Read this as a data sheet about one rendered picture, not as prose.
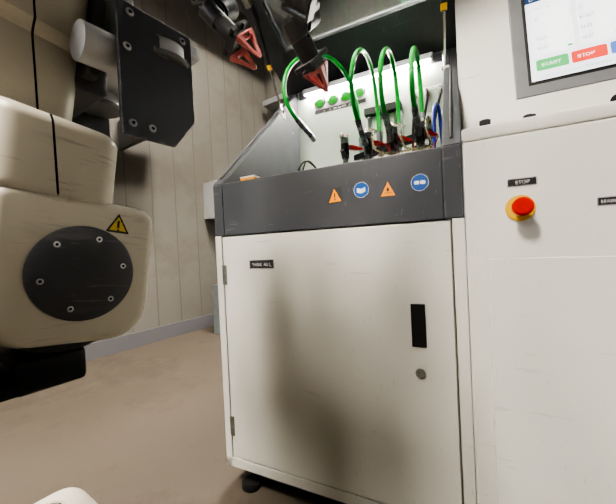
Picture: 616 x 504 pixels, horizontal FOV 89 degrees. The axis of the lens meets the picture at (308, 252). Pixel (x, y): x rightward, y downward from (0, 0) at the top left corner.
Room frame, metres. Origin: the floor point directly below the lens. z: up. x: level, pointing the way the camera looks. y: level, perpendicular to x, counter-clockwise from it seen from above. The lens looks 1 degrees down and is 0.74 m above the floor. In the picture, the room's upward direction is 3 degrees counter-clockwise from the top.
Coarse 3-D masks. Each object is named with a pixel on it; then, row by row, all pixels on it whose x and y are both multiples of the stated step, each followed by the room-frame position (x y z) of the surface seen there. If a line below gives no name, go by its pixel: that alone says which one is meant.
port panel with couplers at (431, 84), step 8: (424, 80) 1.21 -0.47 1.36; (432, 80) 1.20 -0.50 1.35; (440, 80) 1.19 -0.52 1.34; (408, 88) 1.24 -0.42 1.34; (416, 88) 1.22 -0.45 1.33; (424, 88) 1.21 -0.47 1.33; (432, 88) 1.20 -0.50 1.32; (416, 96) 1.21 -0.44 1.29; (424, 96) 1.21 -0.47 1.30; (432, 96) 1.20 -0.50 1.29; (424, 104) 1.21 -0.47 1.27; (432, 104) 1.20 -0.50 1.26; (440, 104) 1.19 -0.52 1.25; (440, 144) 1.17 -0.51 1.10
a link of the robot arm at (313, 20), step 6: (282, 0) 0.80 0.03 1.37; (312, 0) 0.78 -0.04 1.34; (282, 6) 0.81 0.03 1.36; (312, 6) 0.79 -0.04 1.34; (318, 6) 0.87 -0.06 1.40; (288, 12) 0.82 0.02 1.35; (294, 12) 0.82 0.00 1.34; (312, 12) 0.81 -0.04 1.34; (318, 12) 0.88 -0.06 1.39; (300, 18) 0.81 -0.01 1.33; (306, 18) 0.81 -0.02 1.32; (312, 18) 0.83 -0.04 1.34; (318, 18) 0.89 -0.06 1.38; (312, 24) 0.87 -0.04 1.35
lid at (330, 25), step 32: (256, 0) 1.17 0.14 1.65; (320, 0) 1.15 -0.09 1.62; (352, 0) 1.13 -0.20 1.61; (384, 0) 1.11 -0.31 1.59; (416, 0) 1.09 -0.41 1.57; (448, 0) 1.06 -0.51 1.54; (256, 32) 1.27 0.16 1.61; (320, 32) 1.24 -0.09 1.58; (352, 32) 1.20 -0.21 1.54; (384, 32) 1.18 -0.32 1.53; (416, 32) 1.16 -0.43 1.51; (448, 32) 1.14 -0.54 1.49; (288, 64) 1.36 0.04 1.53; (384, 64) 1.29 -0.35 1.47
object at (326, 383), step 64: (256, 256) 0.92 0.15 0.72; (320, 256) 0.83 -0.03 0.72; (384, 256) 0.76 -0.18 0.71; (448, 256) 0.69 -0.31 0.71; (256, 320) 0.93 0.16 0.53; (320, 320) 0.83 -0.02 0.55; (384, 320) 0.76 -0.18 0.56; (448, 320) 0.70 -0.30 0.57; (256, 384) 0.93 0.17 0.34; (320, 384) 0.84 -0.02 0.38; (384, 384) 0.76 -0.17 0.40; (448, 384) 0.70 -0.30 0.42; (256, 448) 0.94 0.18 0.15; (320, 448) 0.84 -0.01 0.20; (384, 448) 0.77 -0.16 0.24; (448, 448) 0.70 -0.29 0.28
